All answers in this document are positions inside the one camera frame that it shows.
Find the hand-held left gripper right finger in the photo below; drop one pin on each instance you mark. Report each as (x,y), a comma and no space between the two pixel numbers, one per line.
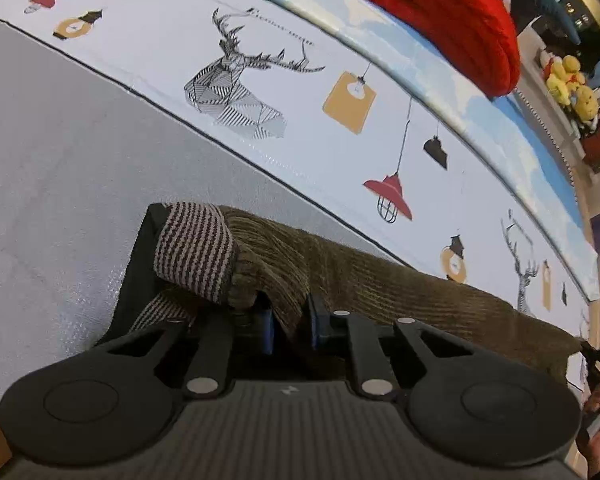
(322,332)

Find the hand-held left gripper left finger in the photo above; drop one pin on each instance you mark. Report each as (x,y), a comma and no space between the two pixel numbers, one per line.
(266,332)

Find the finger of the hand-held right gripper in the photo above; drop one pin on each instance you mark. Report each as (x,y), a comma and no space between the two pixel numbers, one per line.
(587,349)

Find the light blue patterned sheet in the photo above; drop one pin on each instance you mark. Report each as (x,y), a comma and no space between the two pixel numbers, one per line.
(520,145)

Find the yellow plush toy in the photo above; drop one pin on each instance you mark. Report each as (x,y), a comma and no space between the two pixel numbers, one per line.
(585,102)
(562,77)

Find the white window ledge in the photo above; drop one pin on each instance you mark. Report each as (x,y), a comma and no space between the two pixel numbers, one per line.
(532,67)

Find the red folded blanket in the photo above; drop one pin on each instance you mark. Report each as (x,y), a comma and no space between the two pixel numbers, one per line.
(430,5)

